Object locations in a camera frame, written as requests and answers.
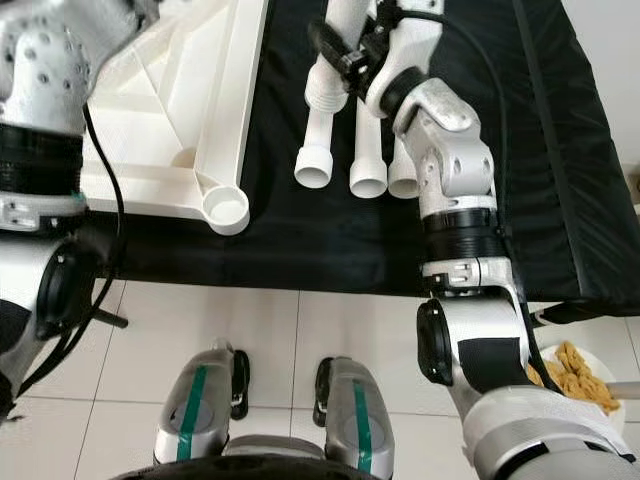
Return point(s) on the black robot foot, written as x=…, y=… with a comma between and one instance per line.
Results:
x=240, y=385
x=323, y=385

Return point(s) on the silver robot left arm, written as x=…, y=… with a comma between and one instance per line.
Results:
x=50, y=50

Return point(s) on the yellow crumpled cloth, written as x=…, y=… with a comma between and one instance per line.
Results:
x=575, y=380

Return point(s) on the grey bar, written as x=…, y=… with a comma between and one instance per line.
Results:
x=625, y=389

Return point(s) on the white round plate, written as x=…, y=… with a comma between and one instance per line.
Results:
x=608, y=362

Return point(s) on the black robot right foot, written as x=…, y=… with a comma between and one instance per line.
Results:
x=323, y=385

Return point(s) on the black robot left foot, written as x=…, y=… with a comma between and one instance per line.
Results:
x=240, y=385

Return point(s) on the white plastic children table top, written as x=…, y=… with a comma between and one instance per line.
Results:
x=190, y=100

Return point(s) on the black robot torso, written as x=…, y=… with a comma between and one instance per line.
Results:
x=290, y=472

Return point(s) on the silver robot right leg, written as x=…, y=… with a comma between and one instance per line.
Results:
x=360, y=415

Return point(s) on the black table cloth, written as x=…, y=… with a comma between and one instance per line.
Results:
x=310, y=250

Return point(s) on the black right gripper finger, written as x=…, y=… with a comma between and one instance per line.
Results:
x=332, y=45

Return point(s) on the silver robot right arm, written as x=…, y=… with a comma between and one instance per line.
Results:
x=455, y=170

